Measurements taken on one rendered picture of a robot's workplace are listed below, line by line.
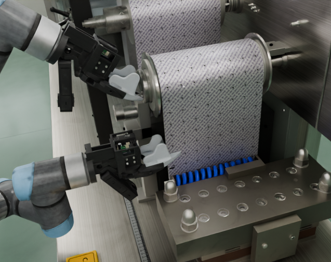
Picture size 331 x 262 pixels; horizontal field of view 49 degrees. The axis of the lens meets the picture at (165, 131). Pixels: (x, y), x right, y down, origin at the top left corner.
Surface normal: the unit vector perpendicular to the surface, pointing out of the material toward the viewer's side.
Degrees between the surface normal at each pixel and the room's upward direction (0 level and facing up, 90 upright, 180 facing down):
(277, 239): 90
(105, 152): 90
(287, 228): 90
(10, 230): 0
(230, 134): 90
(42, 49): 99
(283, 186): 0
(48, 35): 68
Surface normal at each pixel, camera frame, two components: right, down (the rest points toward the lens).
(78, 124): -0.07, -0.84
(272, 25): -0.96, 0.21
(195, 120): 0.28, 0.51
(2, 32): 0.25, 0.70
